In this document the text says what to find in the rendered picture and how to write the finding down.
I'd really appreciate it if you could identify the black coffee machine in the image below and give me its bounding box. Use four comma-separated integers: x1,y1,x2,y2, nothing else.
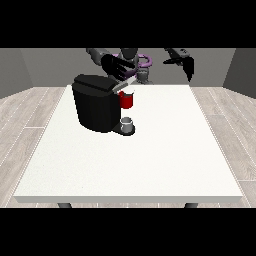
71,73,136,136

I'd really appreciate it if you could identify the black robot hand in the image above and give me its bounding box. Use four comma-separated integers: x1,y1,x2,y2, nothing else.
100,53,137,82
162,55,196,83

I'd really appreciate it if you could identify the small grey cup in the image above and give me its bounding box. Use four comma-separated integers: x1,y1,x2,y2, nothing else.
120,116,135,133

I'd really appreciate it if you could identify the pale grey machine lid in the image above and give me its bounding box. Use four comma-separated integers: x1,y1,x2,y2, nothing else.
111,75,138,95

